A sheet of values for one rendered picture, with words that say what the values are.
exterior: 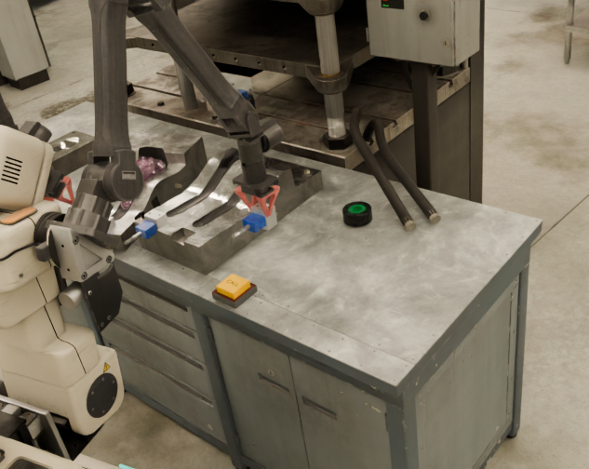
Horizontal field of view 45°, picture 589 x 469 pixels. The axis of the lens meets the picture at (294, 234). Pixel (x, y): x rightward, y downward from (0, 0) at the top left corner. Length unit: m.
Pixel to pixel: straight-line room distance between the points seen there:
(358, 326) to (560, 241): 1.82
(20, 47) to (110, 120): 4.74
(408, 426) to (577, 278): 1.59
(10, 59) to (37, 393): 4.59
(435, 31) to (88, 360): 1.31
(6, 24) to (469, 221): 4.69
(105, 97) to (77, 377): 0.62
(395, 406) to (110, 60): 0.93
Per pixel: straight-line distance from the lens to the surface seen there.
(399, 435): 1.70
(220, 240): 1.87
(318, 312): 1.69
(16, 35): 6.12
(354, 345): 1.59
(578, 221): 3.46
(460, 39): 2.21
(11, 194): 1.44
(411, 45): 2.25
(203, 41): 2.85
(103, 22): 1.45
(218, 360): 2.08
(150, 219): 1.95
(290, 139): 2.53
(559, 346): 2.79
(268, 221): 1.80
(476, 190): 3.31
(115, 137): 1.43
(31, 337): 1.61
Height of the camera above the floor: 1.87
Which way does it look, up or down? 33 degrees down
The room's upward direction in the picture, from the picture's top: 9 degrees counter-clockwise
